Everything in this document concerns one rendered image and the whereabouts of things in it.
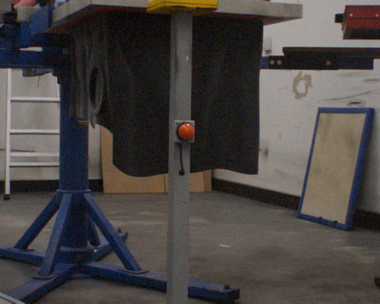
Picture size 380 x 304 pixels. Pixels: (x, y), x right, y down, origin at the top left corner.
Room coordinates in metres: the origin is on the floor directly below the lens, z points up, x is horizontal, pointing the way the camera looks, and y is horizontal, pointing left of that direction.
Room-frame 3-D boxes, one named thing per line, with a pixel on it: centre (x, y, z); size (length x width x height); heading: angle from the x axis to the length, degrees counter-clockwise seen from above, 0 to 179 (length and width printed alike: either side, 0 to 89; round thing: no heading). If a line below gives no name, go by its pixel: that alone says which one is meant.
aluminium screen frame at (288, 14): (2.43, 0.12, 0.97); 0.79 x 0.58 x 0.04; 21
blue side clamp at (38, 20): (2.56, 0.47, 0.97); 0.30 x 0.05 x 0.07; 21
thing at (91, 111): (2.32, 0.27, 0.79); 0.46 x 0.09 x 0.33; 21
